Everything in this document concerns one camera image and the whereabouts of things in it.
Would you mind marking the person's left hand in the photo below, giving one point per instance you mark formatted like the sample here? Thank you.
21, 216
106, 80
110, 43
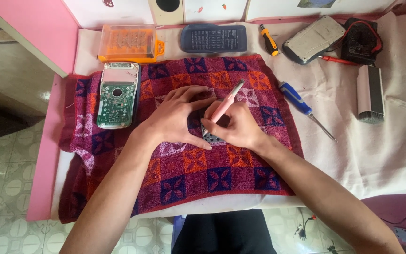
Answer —
169, 118

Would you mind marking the person's right hand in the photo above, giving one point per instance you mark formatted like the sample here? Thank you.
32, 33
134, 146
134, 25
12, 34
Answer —
241, 128

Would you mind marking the pink brush tool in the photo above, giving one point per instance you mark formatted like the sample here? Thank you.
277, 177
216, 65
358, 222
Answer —
226, 104

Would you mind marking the grey rubber keypad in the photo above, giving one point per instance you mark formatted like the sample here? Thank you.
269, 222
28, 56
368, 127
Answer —
213, 138

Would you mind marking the open calculator circuit board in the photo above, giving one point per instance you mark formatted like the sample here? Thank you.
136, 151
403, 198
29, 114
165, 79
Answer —
116, 100

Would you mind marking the purple orange checkered towel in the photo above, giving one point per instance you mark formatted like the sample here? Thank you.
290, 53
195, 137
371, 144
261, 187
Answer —
189, 173

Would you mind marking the orange screwdriver bit case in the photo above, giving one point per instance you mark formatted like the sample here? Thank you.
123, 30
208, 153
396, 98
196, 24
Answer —
129, 42

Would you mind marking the dark blue calculator back cover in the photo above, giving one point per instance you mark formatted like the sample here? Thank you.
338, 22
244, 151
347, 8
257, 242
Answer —
213, 38

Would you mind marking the orange black screwdriver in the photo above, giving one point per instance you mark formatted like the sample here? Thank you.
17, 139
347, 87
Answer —
269, 40

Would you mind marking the person's black trousers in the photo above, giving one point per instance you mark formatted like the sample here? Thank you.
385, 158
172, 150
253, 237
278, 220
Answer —
224, 232

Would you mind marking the beige panel with black hole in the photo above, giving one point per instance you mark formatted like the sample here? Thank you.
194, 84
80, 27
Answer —
167, 10

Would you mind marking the grey device casing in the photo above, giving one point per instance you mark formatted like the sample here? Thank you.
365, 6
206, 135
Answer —
312, 38

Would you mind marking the red test probe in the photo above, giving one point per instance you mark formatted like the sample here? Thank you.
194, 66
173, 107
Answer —
337, 60

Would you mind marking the white board with stickers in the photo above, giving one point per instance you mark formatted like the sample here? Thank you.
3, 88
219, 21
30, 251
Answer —
118, 10

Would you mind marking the white table cloth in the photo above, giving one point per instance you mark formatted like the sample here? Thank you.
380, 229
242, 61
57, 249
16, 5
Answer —
361, 148

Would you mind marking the silver black power bank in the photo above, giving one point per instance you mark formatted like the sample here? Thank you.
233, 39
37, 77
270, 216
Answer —
369, 93

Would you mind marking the black multimeter with red lead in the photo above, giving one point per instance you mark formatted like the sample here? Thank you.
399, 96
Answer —
360, 42

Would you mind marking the purple seat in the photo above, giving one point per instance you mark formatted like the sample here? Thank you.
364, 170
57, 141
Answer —
397, 211

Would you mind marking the small metal hinge plate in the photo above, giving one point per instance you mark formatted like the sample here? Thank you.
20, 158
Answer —
402, 234

